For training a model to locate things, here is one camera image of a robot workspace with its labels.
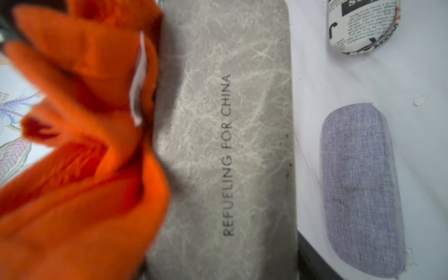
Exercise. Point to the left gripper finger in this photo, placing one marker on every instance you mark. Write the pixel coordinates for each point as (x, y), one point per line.
(311, 265)

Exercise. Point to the purple eyeglass case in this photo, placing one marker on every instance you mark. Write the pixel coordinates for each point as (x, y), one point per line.
(361, 196)

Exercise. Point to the grey beige eyeglass case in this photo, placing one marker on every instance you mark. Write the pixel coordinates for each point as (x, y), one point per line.
(224, 137)

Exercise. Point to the orange fluffy cloth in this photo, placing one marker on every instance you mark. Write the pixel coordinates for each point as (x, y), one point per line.
(91, 208)

